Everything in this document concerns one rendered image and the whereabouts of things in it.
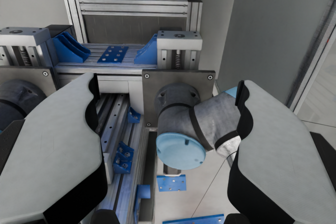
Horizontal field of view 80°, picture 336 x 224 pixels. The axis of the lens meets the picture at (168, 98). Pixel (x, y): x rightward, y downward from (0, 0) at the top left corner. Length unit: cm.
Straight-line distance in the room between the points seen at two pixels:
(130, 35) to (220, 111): 110
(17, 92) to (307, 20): 92
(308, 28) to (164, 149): 61
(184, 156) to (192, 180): 231
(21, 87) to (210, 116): 55
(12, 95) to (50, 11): 118
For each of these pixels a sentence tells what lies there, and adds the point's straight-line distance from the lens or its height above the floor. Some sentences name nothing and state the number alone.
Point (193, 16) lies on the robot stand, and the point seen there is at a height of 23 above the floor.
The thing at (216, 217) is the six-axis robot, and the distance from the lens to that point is 356.
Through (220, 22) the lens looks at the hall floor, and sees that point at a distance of 167.
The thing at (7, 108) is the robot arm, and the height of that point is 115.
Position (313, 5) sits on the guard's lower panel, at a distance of 83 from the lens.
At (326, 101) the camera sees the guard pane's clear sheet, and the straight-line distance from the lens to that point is 74.
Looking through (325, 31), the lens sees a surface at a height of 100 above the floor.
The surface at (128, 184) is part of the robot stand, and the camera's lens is 61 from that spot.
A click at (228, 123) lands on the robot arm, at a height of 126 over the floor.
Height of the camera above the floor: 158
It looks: 57 degrees down
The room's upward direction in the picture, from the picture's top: 180 degrees counter-clockwise
